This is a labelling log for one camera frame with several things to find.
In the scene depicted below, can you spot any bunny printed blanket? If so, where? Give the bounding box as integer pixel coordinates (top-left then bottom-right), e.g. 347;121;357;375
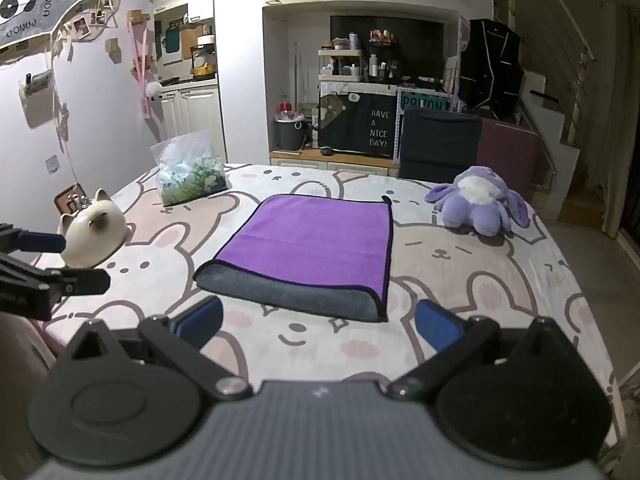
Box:
30;162;628;461

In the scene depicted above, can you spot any grey trash bin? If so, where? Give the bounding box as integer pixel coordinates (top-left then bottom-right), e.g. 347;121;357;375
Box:
274;117;307;152

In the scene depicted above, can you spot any wall pocket organizer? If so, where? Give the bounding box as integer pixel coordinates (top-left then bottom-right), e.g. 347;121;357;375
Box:
19;71;53;97

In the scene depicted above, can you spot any black hanging jacket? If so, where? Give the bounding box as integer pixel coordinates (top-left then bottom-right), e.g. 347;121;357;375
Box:
457;17;526;113

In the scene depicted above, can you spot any purple and grey towel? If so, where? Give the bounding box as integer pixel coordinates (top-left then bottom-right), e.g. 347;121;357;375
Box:
192;194;395;323

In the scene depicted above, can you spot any purple plush toy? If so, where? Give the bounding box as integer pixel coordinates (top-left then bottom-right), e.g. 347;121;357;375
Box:
425;166;531;236

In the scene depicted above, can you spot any brown tray with keys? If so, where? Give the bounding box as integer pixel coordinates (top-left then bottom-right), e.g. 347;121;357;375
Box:
54;185;97;215

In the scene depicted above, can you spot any teal sign plate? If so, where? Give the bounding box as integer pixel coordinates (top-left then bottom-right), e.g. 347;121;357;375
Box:
398;94;448;113

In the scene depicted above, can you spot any mauve padded chair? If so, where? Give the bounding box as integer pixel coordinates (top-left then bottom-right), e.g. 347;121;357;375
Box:
475;119;543;206

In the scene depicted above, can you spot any group of wall photos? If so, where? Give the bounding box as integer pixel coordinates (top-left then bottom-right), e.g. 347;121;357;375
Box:
62;0;123;63

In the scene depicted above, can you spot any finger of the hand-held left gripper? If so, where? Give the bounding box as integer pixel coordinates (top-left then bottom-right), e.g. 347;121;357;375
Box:
0;252;111;297
0;223;67;256

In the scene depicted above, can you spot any white storage rack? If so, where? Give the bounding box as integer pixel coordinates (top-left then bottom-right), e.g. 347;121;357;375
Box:
318;49;364;83

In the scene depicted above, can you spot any dark blue chair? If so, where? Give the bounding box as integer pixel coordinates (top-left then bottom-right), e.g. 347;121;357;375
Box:
398;108;483;183

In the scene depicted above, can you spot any floral tissue pack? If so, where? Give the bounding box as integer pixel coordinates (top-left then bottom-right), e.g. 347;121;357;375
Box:
150;130;232;207

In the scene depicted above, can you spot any staircase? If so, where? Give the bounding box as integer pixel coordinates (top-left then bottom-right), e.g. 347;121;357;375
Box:
520;70;621;226

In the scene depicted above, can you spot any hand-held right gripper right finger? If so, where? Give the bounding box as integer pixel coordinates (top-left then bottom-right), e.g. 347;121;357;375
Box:
387;299;583;401

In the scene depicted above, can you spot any pink hanging ribbon toy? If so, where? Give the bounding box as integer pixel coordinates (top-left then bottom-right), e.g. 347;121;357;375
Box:
127;9;163;118

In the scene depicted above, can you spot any white cat-shaped ceramic pot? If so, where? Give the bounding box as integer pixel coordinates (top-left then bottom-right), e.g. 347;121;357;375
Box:
59;188;127;268

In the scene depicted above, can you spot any wooden counter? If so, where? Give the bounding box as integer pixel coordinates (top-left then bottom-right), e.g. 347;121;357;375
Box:
270;147;401;171

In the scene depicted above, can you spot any person's left forearm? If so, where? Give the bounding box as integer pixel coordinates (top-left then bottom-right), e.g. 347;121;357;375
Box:
0;310;57;421

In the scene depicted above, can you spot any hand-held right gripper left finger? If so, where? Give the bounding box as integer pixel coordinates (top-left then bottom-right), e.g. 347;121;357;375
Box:
60;296;252;403

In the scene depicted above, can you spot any white kitchen cabinet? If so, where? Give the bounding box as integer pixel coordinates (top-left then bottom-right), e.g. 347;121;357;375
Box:
160;85;222;161

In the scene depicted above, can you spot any black printed cabinet cloth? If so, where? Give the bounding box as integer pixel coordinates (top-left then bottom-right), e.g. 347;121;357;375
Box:
319;91;398;157

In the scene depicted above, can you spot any panda wall banner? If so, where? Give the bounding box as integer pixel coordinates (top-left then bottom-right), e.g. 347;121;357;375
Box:
0;0;108;51

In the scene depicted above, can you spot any stair railing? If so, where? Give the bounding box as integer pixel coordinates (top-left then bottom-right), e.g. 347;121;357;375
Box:
495;0;606;91

